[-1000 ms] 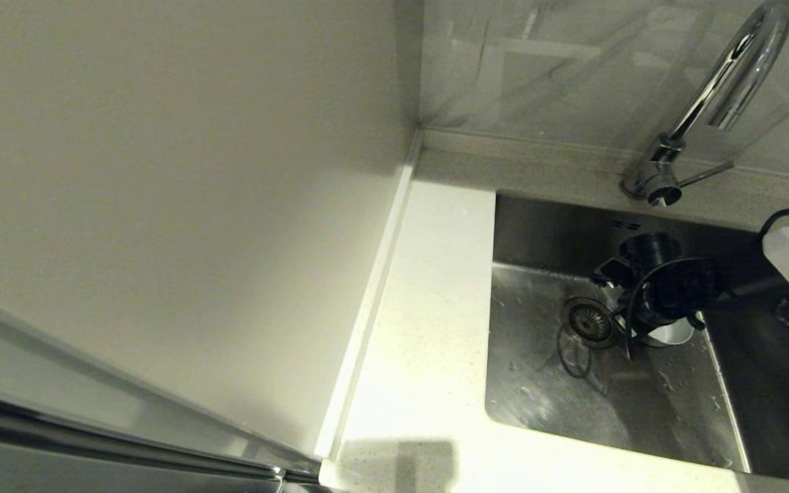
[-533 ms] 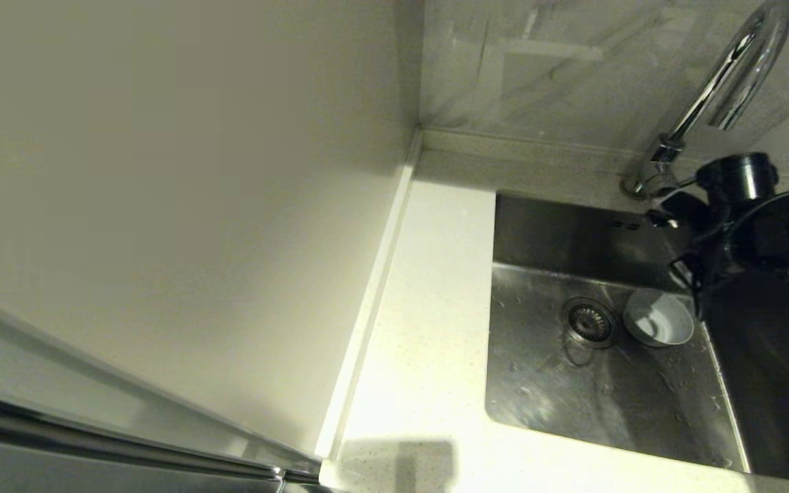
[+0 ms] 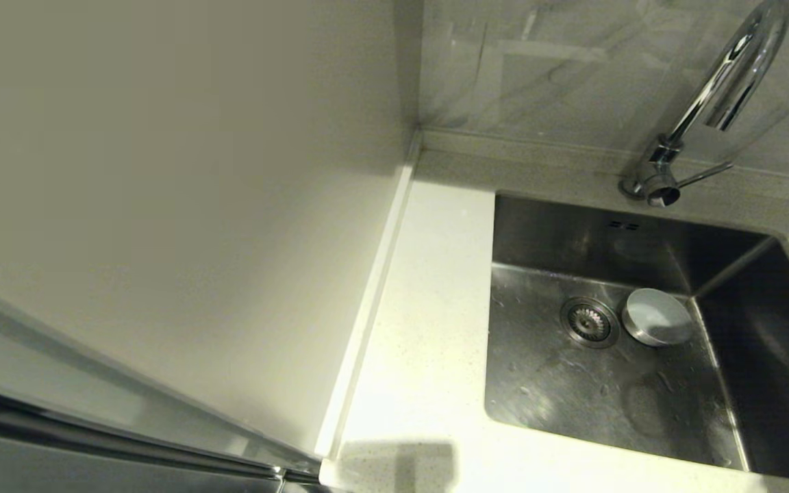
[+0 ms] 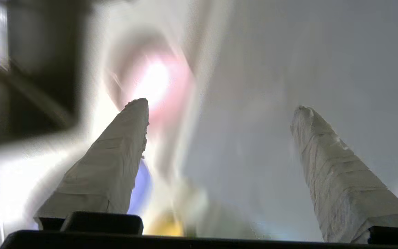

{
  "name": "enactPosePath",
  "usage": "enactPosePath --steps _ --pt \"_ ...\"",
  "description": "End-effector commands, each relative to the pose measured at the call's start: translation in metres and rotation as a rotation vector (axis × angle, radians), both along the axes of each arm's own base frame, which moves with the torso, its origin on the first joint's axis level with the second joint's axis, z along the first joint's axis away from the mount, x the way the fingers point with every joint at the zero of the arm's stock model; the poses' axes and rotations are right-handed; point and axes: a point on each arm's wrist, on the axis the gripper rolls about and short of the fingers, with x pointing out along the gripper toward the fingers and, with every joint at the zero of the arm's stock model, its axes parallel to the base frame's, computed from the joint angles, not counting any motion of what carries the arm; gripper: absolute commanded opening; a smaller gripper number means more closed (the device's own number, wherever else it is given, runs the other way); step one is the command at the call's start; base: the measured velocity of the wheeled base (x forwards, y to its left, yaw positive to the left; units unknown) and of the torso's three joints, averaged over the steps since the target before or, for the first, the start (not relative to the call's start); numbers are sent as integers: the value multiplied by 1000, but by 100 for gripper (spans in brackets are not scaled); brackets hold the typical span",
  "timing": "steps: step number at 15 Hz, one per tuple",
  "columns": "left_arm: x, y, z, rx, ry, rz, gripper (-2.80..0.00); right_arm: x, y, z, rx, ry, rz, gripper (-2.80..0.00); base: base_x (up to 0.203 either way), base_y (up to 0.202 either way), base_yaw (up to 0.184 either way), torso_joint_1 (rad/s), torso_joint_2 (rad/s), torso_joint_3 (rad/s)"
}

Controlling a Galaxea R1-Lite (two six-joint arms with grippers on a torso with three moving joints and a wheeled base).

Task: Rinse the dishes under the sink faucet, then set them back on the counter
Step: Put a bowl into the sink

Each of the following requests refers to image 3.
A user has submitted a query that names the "stainless steel sink basin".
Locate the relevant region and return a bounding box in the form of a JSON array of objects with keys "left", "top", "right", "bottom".
[{"left": 484, "top": 192, "right": 789, "bottom": 483}]

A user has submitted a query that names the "round metal drain strainer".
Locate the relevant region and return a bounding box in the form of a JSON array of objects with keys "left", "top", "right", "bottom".
[{"left": 560, "top": 296, "right": 621, "bottom": 350}]

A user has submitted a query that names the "tall beige cabinet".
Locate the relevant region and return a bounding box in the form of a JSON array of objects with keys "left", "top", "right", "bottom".
[{"left": 0, "top": 0, "right": 424, "bottom": 493}]

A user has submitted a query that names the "chrome gooseneck faucet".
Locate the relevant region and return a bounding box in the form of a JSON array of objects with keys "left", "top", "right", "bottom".
[{"left": 618, "top": 0, "right": 789, "bottom": 208}]

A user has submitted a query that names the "small pale grey-blue cup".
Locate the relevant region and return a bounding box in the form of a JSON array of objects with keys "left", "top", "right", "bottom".
[{"left": 622, "top": 288, "right": 694, "bottom": 347}]

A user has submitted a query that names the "stone backsplash upstand strip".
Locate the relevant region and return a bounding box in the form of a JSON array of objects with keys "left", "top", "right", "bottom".
[{"left": 419, "top": 129, "right": 789, "bottom": 187}]

